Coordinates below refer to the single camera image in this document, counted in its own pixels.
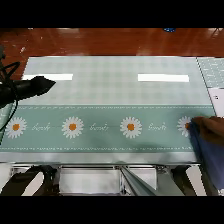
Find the person's hand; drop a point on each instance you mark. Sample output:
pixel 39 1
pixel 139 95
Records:
pixel 210 128

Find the blue garment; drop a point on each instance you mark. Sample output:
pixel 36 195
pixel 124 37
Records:
pixel 210 160

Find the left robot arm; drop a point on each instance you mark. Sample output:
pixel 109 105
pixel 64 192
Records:
pixel 23 88

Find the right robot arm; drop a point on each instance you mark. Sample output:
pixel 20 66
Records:
pixel 196 180

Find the silver frame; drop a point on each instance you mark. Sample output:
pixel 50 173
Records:
pixel 134 182

